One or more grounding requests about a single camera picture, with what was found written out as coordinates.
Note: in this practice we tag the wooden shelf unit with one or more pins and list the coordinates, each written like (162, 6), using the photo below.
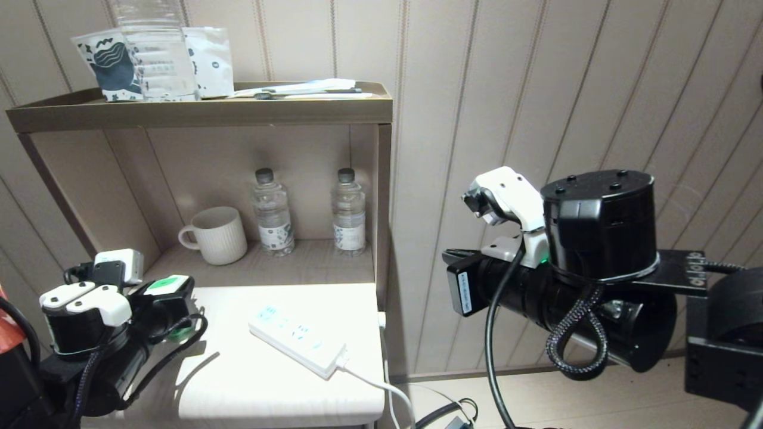
(77, 179)

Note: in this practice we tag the papers and pen on shelf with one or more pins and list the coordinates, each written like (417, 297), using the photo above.
(298, 86)

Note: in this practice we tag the large clear plastic bottle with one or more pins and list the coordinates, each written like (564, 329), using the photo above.
(158, 53)

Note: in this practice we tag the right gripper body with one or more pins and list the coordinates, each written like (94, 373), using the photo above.
(524, 292)

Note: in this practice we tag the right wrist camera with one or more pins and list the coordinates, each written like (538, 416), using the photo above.
(512, 190)

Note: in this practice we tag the white ribbed mug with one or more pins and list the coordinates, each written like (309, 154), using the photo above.
(217, 235)

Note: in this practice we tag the white bag with blue print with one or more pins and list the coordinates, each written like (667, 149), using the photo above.
(110, 68)

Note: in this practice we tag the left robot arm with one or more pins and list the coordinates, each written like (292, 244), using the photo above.
(77, 333)

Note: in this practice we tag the white pouch with small print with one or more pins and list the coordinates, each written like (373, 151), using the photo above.
(211, 62)

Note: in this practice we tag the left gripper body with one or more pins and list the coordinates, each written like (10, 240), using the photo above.
(167, 311)

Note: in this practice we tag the white power strip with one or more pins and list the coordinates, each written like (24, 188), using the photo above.
(298, 339)

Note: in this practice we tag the clear water bottle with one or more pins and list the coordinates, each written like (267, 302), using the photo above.
(272, 220)
(349, 217)

